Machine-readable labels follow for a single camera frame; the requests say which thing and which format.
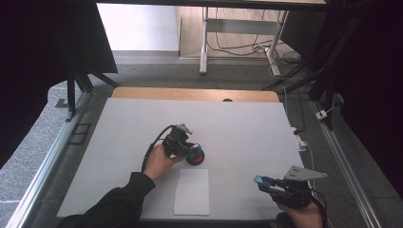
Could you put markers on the black metal stand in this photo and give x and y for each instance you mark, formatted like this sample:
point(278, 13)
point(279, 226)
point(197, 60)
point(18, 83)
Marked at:
point(73, 90)

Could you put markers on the blue stamp cap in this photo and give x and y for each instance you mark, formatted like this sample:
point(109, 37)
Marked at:
point(261, 180)

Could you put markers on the aluminium rail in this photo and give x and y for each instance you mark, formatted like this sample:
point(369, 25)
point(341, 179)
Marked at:
point(345, 172)
point(41, 172)

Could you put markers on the white plug adapter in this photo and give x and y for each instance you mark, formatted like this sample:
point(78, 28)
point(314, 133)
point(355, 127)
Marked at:
point(300, 144)

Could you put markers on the white desk frame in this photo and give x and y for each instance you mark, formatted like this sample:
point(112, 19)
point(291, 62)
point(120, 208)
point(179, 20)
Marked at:
point(242, 26)

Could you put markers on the person's right hand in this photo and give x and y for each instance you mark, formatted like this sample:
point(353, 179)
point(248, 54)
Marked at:
point(301, 217)

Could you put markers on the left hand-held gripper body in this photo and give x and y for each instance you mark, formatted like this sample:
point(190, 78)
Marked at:
point(176, 142)

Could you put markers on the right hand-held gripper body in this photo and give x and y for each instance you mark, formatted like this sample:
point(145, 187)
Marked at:
point(293, 193)

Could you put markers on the person's left hand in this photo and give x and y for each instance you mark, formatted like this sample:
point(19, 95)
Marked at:
point(160, 163)

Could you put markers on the red ink pad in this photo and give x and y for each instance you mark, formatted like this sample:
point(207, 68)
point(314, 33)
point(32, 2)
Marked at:
point(198, 160)

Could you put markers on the black table grommet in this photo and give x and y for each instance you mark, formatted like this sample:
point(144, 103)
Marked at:
point(227, 100)

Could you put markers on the black curtain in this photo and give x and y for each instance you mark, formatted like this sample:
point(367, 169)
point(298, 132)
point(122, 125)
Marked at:
point(370, 79)
point(34, 47)

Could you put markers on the white power strip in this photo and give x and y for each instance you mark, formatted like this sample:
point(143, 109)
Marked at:
point(321, 114)

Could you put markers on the large white table mat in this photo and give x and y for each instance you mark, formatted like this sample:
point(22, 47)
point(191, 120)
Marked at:
point(228, 126)

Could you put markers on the white paper sheet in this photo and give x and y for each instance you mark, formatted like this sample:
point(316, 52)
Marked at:
point(191, 192)

